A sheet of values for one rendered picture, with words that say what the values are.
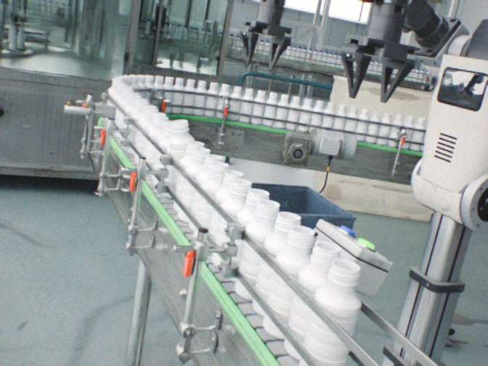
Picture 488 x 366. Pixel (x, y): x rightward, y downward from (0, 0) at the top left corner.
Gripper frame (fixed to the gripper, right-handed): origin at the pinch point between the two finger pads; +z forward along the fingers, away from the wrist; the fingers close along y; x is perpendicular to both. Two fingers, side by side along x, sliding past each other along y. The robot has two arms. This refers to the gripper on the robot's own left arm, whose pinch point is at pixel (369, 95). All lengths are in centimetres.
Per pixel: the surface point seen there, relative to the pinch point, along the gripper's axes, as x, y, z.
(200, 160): 31.1, -17.3, 21.5
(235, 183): 8.5, -17.7, 19.5
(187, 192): 31.0, -19.1, 28.8
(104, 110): 124, -25, 29
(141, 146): 78, -20, 30
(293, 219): -7.5, -13.6, 20.1
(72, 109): 123, -36, 30
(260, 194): 1.7, -15.6, 19.3
